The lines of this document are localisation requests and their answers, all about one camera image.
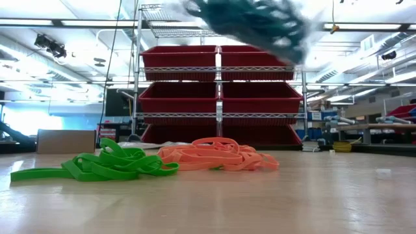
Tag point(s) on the green rubber band tangle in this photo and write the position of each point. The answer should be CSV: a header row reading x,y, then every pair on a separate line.
x,y
123,161

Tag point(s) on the bunch of blue rubber bands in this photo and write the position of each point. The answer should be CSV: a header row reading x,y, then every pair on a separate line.
x,y
253,22

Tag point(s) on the pale robot arm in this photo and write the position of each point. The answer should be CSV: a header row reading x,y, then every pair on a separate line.
x,y
393,120
341,120

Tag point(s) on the orange rubber band tangle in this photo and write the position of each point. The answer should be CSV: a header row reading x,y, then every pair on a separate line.
x,y
211,154

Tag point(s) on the black monitor screen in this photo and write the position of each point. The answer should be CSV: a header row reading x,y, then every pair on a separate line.
x,y
118,102

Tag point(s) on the stack of blue bins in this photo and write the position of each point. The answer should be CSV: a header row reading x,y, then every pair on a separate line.
x,y
308,133

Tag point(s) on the red and white box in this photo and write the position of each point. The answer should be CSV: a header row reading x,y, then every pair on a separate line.
x,y
107,135

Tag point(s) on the small cardboard box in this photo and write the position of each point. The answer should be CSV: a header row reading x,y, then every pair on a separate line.
x,y
65,141

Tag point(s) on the wooden bench with grey legs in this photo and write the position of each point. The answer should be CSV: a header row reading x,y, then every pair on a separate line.
x,y
373,127

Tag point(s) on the long ceiling light bar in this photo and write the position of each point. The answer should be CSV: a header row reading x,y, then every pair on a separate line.
x,y
360,26
65,22

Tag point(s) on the black ceiling track spotlight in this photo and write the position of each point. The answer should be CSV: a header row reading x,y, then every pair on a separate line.
x,y
50,47

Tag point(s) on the red storage bin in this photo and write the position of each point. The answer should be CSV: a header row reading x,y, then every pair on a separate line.
x,y
403,110

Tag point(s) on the black aluminium rig frame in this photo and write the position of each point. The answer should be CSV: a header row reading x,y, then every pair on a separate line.
x,y
373,150

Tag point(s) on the black ceiling camera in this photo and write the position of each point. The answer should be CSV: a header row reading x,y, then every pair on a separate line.
x,y
389,55

